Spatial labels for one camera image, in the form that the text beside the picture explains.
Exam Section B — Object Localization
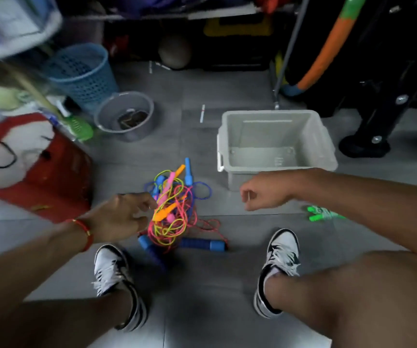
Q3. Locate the person's right hand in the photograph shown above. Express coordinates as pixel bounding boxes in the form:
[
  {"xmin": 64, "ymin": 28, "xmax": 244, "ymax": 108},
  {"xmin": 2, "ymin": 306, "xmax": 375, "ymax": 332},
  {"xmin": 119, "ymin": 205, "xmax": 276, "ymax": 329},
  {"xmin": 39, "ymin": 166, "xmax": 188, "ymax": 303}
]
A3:
[{"xmin": 240, "ymin": 170, "xmax": 303, "ymax": 212}]

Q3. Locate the person's left hand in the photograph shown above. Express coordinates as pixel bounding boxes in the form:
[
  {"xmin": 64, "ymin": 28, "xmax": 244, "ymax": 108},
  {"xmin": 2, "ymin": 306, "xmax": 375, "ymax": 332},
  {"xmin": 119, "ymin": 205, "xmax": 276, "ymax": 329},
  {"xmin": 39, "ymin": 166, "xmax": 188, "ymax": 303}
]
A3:
[{"xmin": 81, "ymin": 191, "xmax": 157, "ymax": 243}]

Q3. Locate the pile of jump ropes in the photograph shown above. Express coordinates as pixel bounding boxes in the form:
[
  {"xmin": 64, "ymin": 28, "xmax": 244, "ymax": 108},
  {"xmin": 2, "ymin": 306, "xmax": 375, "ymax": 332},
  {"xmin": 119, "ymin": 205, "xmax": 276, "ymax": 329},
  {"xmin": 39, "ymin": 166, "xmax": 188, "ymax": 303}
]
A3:
[{"xmin": 144, "ymin": 157, "xmax": 213, "ymax": 250}]

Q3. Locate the grey plastic storage bin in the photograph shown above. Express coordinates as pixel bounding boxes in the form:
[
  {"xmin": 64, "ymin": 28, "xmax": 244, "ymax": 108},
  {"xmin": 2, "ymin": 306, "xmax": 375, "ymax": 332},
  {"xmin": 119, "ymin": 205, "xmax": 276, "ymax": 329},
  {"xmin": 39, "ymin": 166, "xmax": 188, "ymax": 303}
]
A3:
[{"xmin": 217, "ymin": 109, "xmax": 339, "ymax": 192}]

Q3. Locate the green braided jump rope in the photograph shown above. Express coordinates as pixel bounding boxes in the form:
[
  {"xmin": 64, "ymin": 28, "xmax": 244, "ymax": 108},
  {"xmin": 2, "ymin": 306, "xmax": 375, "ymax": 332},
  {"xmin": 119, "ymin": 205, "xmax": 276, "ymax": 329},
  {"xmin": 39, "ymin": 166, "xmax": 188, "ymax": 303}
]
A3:
[{"xmin": 306, "ymin": 205, "xmax": 347, "ymax": 222}]

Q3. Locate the blue foam handle skipping rope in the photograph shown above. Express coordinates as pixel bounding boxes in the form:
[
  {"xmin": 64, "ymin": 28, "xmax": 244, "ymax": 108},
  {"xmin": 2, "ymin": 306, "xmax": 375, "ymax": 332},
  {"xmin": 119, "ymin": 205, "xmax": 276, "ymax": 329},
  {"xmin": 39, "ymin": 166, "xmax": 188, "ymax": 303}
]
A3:
[{"xmin": 137, "ymin": 217, "xmax": 229, "ymax": 272}]

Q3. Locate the person's right forearm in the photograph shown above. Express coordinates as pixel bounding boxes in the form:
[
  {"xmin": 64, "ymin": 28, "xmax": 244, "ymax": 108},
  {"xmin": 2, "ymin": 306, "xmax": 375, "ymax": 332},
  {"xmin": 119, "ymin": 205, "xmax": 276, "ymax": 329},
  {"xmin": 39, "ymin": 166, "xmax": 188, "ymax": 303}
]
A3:
[{"xmin": 295, "ymin": 168, "xmax": 417, "ymax": 269}]

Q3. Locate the person's left forearm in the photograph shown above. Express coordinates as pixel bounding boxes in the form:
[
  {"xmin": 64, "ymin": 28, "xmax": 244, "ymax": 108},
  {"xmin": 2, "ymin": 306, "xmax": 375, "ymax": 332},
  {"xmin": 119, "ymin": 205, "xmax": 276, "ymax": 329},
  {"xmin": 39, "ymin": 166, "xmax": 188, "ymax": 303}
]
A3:
[{"xmin": 0, "ymin": 220, "xmax": 90, "ymax": 334}]

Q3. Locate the person's left shoe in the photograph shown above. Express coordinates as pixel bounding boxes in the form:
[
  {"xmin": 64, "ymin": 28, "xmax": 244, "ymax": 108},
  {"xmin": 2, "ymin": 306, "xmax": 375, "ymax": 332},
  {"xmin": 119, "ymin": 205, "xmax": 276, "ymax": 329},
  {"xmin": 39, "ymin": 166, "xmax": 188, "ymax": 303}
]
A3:
[{"xmin": 92, "ymin": 244, "xmax": 149, "ymax": 332}]

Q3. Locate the person's shoe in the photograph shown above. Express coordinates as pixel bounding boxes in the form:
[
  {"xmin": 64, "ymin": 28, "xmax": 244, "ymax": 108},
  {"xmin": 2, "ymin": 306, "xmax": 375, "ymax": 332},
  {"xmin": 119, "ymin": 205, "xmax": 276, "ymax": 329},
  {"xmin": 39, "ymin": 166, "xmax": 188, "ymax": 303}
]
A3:
[
  {"xmin": 253, "ymin": 228, "xmax": 301, "ymax": 319},
  {"xmin": 92, "ymin": 244, "xmax": 149, "ymax": 332}
]

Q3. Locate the person's right shoe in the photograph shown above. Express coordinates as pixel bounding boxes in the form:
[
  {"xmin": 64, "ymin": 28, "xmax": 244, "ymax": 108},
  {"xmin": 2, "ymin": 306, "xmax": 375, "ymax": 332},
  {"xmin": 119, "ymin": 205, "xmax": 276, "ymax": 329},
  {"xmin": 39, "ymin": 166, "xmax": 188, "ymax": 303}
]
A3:
[{"xmin": 253, "ymin": 228, "xmax": 301, "ymax": 319}]

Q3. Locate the person's left leg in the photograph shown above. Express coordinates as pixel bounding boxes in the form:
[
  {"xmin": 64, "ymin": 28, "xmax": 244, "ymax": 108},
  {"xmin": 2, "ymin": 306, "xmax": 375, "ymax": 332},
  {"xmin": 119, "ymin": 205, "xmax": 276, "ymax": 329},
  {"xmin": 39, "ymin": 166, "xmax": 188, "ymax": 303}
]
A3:
[{"xmin": 0, "ymin": 290, "xmax": 133, "ymax": 348}]

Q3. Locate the person's leg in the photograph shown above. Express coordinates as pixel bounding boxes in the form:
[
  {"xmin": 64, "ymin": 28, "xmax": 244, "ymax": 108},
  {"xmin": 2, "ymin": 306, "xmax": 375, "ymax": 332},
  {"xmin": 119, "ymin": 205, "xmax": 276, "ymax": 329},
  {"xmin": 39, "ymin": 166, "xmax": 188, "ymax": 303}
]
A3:
[
  {"xmin": 265, "ymin": 249, "xmax": 417, "ymax": 348},
  {"xmin": 0, "ymin": 290, "xmax": 133, "ymax": 348}
]

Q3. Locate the person's right leg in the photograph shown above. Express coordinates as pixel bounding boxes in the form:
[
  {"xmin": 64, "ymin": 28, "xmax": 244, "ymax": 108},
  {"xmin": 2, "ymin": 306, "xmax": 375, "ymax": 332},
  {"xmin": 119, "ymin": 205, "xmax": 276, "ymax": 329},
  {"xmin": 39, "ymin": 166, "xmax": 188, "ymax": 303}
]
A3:
[{"xmin": 265, "ymin": 249, "xmax": 417, "ymax": 348}]

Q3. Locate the red paper bag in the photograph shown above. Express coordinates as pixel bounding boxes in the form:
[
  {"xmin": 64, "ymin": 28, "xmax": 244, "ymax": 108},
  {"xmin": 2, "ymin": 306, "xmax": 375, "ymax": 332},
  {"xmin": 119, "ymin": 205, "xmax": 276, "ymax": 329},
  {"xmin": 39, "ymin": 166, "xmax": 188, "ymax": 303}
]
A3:
[{"xmin": 0, "ymin": 113, "xmax": 93, "ymax": 224}]

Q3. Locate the green spray bottle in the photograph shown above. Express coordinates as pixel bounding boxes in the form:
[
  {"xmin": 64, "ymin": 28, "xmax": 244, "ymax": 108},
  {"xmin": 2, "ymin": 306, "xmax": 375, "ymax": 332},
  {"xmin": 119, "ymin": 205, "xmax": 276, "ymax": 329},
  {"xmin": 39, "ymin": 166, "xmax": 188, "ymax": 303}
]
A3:
[{"xmin": 55, "ymin": 101, "xmax": 94, "ymax": 142}]

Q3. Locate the grey plastic basin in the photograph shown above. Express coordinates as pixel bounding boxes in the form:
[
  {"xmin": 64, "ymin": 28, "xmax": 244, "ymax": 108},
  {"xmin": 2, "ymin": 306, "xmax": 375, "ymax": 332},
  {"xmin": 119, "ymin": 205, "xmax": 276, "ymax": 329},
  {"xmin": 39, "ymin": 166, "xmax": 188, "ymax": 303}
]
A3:
[{"xmin": 93, "ymin": 91, "xmax": 155, "ymax": 143}]

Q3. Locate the blue mesh wastebasket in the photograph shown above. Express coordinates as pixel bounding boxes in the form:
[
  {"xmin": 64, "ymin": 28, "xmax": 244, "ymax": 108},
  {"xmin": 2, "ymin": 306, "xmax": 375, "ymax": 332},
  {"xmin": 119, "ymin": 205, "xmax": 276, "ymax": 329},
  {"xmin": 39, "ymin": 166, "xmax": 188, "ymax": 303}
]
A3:
[{"xmin": 43, "ymin": 42, "xmax": 119, "ymax": 115}]

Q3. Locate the black weight machine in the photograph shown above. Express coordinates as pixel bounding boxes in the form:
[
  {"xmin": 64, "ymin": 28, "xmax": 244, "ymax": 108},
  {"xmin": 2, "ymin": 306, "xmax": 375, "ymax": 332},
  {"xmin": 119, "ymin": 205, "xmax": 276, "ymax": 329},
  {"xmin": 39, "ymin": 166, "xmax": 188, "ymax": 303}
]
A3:
[{"xmin": 288, "ymin": 0, "xmax": 417, "ymax": 159}]

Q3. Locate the multicoloured hula hoop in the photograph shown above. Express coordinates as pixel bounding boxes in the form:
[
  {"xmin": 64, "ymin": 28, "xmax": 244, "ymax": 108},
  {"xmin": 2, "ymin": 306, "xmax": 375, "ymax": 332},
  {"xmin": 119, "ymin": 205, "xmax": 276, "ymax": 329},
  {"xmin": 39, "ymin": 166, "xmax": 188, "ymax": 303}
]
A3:
[{"xmin": 280, "ymin": 0, "xmax": 368, "ymax": 97}]

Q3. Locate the brown ball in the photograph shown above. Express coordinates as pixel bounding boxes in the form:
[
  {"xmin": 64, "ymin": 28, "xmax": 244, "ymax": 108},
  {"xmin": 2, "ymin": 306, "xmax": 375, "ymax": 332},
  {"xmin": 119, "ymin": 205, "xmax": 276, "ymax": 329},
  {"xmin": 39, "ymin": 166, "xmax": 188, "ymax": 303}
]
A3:
[{"xmin": 157, "ymin": 34, "xmax": 193, "ymax": 70}]

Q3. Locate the yellow flat board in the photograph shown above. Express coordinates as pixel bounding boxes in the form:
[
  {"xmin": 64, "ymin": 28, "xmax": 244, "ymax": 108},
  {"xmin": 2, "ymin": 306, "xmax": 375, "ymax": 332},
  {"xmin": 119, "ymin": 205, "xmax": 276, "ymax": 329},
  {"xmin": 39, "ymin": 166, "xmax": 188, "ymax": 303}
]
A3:
[{"xmin": 203, "ymin": 17, "xmax": 273, "ymax": 37}]

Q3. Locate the orange red fabric bag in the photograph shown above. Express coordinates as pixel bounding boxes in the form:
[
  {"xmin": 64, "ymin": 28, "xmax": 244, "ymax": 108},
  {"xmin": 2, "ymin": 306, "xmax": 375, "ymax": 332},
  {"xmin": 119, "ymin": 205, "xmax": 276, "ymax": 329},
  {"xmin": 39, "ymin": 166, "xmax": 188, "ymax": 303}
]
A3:
[{"xmin": 255, "ymin": 0, "xmax": 293, "ymax": 15}]

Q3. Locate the white oval side table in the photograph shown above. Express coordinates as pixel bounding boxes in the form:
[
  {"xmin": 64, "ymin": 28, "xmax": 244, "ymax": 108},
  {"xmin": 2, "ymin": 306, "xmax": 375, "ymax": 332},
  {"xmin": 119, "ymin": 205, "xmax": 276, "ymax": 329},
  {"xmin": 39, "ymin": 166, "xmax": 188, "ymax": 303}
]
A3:
[{"xmin": 0, "ymin": 0, "xmax": 64, "ymax": 113}]

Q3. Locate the blue folded mat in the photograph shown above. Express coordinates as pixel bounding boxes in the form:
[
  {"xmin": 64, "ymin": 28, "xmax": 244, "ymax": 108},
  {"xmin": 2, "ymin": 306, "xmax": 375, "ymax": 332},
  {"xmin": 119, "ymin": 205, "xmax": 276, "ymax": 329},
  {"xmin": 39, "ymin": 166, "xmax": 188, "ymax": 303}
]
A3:
[{"xmin": 116, "ymin": 0, "xmax": 209, "ymax": 15}]

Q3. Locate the red string bracelet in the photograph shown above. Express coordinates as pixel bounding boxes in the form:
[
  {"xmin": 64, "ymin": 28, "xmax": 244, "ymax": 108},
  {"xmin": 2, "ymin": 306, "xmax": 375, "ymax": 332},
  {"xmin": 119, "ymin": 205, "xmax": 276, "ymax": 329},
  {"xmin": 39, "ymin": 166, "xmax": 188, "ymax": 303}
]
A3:
[{"xmin": 65, "ymin": 218, "xmax": 94, "ymax": 253}]

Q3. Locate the brown tangled strap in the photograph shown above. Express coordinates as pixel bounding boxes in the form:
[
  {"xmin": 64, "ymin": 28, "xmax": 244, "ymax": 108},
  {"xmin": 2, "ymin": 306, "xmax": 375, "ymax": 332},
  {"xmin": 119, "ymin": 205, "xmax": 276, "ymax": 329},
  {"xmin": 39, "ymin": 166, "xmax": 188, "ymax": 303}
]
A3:
[{"xmin": 117, "ymin": 108, "xmax": 150, "ymax": 130}]

